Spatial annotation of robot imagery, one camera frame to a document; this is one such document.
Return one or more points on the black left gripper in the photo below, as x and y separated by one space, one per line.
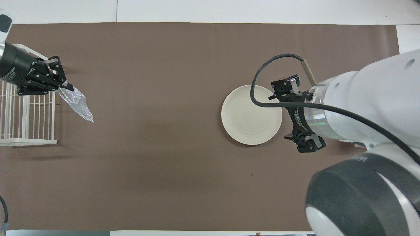
18 67

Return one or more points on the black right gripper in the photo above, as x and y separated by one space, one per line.
300 121

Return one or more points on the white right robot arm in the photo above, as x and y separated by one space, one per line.
367 98

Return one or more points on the cream round plate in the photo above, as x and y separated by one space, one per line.
251 114

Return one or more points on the brown table mat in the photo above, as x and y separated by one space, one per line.
164 147

